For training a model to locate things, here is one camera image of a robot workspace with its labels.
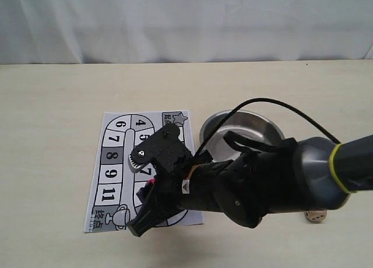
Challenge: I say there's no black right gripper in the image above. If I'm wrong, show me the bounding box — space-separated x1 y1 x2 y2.
126 136 297 237

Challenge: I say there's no red cylinder game piece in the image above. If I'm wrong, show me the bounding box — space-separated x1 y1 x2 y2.
146 179 155 185

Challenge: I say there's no wooden die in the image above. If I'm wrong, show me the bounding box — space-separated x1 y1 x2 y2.
304 211 328 223

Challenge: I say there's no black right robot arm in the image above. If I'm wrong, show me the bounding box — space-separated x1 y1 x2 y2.
128 132 372 236

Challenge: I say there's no paper number game board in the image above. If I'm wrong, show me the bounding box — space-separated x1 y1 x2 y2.
84 110 195 233

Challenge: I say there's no round steel dish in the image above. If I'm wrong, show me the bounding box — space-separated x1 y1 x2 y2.
204 110 285 162

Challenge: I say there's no white curtain backdrop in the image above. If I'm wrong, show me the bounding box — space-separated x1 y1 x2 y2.
1 0 372 64

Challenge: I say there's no black cable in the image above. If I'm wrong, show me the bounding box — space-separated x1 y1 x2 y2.
193 98 343 161

